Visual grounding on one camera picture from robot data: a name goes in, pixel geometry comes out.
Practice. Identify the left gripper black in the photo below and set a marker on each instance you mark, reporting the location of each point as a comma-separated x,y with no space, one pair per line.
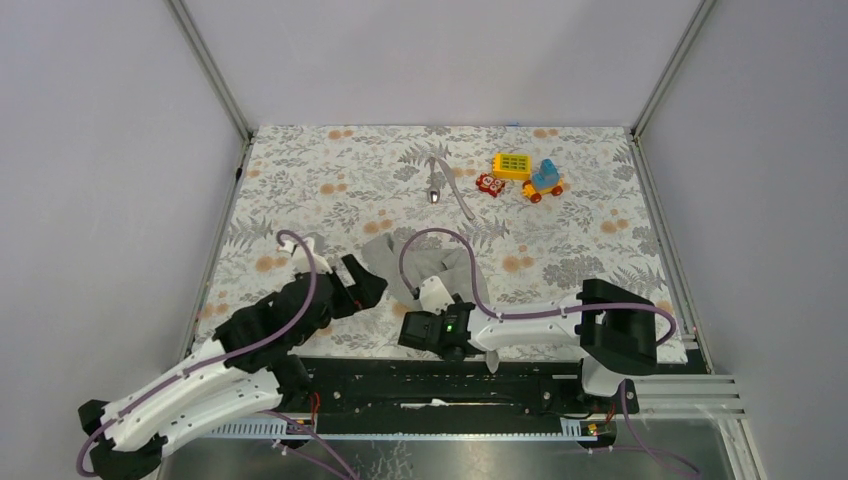
364,293

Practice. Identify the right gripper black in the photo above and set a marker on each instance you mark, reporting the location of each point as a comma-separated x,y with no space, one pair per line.
457,299

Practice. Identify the grey cloth napkin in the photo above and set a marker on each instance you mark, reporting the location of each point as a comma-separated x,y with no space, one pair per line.
452,266

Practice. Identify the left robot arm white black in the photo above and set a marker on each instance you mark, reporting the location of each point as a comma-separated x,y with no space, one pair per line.
246,366

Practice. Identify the metal spoon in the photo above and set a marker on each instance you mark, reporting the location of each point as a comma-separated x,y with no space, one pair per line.
434,191

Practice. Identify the red toy block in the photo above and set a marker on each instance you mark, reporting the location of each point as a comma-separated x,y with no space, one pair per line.
490,184

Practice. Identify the floral tablecloth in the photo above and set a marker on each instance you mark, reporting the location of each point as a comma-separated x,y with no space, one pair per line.
351,184

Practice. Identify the yellow toy brick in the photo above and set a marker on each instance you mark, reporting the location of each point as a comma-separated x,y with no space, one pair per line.
512,166

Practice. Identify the blue yellow toy car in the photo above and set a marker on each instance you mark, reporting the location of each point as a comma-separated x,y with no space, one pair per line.
547,180

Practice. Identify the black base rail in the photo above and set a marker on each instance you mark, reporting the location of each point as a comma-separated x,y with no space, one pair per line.
368,396

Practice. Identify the white slotted cable duct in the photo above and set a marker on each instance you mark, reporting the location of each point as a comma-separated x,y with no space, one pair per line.
255,428

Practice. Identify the left aluminium frame post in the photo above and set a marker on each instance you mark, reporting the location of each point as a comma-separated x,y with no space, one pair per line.
193,37

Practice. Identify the aluminium frame post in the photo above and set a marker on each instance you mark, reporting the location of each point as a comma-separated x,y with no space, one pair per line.
193,37
673,66

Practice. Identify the right aluminium frame post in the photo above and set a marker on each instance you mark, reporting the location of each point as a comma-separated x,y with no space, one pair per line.
673,66

